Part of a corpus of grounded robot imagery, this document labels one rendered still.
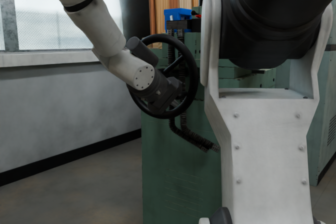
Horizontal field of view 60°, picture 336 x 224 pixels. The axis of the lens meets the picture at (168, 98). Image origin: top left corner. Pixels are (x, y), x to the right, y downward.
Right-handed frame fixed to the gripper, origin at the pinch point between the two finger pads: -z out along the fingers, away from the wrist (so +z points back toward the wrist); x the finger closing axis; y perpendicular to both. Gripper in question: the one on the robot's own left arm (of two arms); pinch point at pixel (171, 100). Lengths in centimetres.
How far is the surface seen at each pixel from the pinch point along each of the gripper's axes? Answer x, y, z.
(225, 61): 22.5, 4.8, -16.5
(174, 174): -24.4, 1.8, -40.6
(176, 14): 43, 97, -75
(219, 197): -17.4, -17.9, -42.8
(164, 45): 12.6, 22.0, -5.4
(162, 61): 8.0, 20.3, -8.3
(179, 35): 18.3, 16.8, -2.3
